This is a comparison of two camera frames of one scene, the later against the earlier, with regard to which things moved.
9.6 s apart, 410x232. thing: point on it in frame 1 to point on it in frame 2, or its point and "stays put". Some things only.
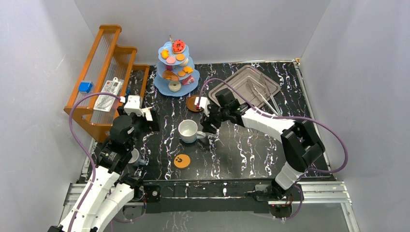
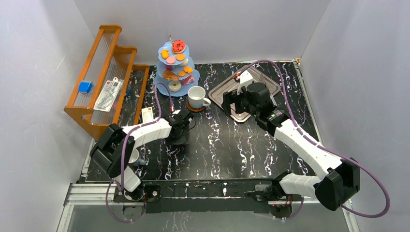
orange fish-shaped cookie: x=165 y=53 stays put
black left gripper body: x=153 y=120 to x=178 y=139
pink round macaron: x=170 y=60 stays put
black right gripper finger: x=210 y=125 to x=227 y=100
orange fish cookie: x=188 y=69 stays put
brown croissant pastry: x=168 y=75 stays put
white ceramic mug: x=188 y=131 to x=196 y=96
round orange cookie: x=180 y=57 stays put
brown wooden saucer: x=191 y=105 stays put
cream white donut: x=185 y=63 stays put
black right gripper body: x=219 y=115 to x=241 y=105
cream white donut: x=174 y=86 stays put
